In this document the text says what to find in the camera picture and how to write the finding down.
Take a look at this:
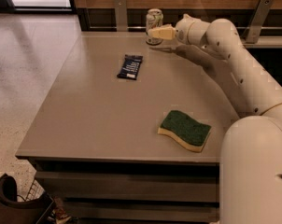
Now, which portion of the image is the green yellow sponge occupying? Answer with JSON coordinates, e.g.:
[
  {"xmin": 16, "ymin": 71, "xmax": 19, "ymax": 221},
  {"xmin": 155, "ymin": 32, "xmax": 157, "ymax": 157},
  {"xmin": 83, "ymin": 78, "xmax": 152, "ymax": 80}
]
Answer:
[{"xmin": 158, "ymin": 110, "xmax": 211, "ymax": 153}]

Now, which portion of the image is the grey drawer cabinet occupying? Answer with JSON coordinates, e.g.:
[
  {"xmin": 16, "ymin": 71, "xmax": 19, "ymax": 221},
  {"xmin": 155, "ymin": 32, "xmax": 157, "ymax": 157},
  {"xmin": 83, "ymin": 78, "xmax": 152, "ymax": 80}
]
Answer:
[{"xmin": 16, "ymin": 33, "xmax": 237, "ymax": 224}]

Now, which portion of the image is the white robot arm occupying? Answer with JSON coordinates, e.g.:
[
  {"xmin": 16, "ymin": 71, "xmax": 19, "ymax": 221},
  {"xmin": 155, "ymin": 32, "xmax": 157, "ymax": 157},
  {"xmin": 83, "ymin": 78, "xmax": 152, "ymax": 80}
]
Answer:
[{"xmin": 148, "ymin": 15, "xmax": 282, "ymax": 224}]

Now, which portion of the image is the dark blue snack bar wrapper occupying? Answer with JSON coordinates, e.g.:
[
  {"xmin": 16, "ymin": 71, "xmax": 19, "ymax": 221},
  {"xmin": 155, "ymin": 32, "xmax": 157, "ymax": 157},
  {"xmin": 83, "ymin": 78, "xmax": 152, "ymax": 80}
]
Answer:
[{"xmin": 117, "ymin": 54, "xmax": 143, "ymax": 80}]

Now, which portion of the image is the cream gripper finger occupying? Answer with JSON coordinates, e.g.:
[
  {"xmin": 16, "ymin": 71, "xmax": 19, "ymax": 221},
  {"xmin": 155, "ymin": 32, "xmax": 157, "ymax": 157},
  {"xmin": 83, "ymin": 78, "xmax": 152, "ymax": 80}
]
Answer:
[{"xmin": 148, "ymin": 24, "xmax": 176, "ymax": 40}]

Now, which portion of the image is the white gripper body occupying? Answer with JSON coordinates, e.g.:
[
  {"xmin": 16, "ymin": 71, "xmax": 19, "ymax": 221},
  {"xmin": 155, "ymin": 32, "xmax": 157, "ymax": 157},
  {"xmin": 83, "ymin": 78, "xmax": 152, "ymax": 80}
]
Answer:
[{"xmin": 175, "ymin": 14, "xmax": 199, "ymax": 44}]

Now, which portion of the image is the grey metal bracket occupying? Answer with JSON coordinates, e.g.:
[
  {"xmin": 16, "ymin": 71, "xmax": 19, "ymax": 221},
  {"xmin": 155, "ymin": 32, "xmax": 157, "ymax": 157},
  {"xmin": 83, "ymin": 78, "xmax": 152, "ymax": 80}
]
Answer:
[
  {"xmin": 113, "ymin": 0, "xmax": 128, "ymax": 32},
  {"xmin": 243, "ymin": 0, "xmax": 275, "ymax": 44}
]

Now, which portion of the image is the white green 7up can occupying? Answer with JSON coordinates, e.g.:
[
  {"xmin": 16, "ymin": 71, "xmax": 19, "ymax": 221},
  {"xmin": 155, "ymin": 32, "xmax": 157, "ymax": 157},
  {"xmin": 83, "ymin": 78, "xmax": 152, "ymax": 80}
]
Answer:
[{"xmin": 146, "ymin": 8, "xmax": 163, "ymax": 46}]

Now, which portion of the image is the left grey metal bracket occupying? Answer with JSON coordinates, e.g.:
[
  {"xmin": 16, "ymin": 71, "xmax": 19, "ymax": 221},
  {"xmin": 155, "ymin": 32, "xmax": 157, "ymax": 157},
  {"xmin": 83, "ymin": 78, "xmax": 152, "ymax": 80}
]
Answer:
[{"xmin": 113, "ymin": 0, "xmax": 128, "ymax": 32}]

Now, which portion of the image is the wire basket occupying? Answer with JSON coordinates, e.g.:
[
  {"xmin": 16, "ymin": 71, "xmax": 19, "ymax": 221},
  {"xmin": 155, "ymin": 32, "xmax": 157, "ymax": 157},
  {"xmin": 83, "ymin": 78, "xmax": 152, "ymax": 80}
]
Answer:
[{"xmin": 17, "ymin": 179, "xmax": 45, "ymax": 202}]

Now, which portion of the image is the right grey metal bracket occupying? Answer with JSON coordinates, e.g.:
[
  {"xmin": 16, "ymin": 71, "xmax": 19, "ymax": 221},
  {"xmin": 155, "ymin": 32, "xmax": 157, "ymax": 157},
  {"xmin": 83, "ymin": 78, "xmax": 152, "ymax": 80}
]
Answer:
[{"xmin": 243, "ymin": 0, "xmax": 275, "ymax": 44}]

